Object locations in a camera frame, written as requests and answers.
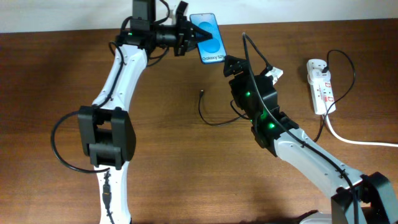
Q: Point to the white power strip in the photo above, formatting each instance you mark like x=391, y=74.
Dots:
x=322, y=93

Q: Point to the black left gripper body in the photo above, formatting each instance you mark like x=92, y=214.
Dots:
x=180, y=39

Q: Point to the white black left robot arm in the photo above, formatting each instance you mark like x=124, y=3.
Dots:
x=107, y=134

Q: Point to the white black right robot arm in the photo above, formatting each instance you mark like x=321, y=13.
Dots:
x=355, y=197

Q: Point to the white USB charger plug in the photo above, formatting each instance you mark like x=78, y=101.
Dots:
x=317, y=75

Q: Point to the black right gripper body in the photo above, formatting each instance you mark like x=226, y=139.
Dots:
x=240, y=91

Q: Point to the blue Galaxy smartphone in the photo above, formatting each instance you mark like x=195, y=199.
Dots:
x=212, y=49

